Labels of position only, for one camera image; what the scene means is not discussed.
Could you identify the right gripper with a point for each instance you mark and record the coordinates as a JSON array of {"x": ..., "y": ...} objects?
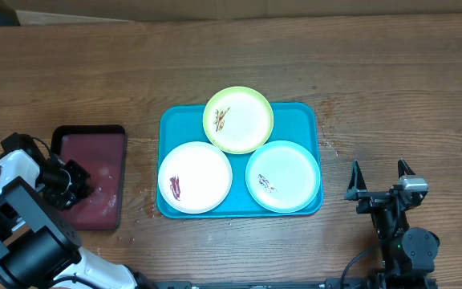
[{"x": 358, "y": 190}]

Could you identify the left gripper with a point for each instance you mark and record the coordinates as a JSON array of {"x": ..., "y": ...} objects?
[{"x": 77, "y": 193}]

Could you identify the white plate with red stain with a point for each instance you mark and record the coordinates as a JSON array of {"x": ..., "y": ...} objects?
[{"x": 195, "y": 177}]

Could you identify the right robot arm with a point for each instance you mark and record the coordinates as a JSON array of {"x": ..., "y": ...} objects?
[{"x": 408, "y": 253}]

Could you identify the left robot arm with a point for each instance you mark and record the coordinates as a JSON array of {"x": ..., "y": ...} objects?
[{"x": 38, "y": 246}]

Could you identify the black tray with red liner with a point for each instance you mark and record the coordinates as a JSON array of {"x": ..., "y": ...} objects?
[{"x": 101, "y": 151}]

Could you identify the teal plastic tray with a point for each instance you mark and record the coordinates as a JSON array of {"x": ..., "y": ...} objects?
[{"x": 293, "y": 121}]

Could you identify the light blue rimmed plate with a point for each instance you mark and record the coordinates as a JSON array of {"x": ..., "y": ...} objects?
[{"x": 283, "y": 177}]

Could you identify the yellow-green rimmed plate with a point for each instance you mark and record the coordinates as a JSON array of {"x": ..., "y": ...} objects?
[{"x": 238, "y": 120}]

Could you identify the cardboard panel at back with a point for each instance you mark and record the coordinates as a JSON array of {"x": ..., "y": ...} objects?
[{"x": 174, "y": 10}]

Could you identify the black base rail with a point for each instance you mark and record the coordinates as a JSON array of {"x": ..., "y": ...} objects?
[{"x": 330, "y": 283}]

